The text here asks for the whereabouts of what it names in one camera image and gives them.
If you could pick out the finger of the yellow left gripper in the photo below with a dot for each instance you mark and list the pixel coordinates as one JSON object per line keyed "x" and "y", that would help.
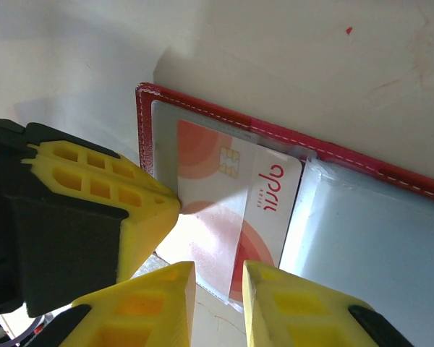
{"x": 94, "y": 162}
{"x": 144, "y": 231}

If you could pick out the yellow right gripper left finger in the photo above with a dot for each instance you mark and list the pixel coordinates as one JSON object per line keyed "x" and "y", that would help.
{"x": 148, "y": 311}

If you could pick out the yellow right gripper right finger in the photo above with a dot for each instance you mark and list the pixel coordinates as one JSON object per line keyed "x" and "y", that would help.
{"x": 296, "y": 314}

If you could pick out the white card with orange circles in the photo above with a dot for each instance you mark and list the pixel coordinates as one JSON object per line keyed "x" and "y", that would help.
{"x": 267, "y": 202}

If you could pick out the red leather card holder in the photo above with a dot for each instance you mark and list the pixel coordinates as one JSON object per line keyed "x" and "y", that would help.
{"x": 275, "y": 132}

